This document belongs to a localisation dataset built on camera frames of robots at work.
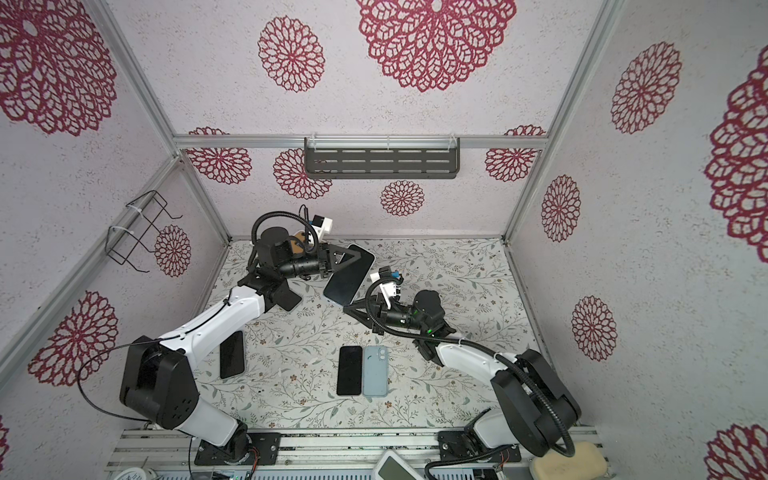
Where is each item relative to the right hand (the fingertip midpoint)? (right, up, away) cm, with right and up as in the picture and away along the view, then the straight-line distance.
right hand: (344, 310), depth 68 cm
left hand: (+4, +12, +3) cm, 13 cm away
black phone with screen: (-1, -23, +17) cm, 28 cm away
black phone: (0, +7, +1) cm, 7 cm away
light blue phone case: (+7, -21, +19) cm, 29 cm away
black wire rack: (-55, +16, +4) cm, 57 cm away
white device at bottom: (+11, -36, 0) cm, 37 cm away
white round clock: (-47, -37, -1) cm, 60 cm away
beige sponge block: (+55, -34, -1) cm, 65 cm away
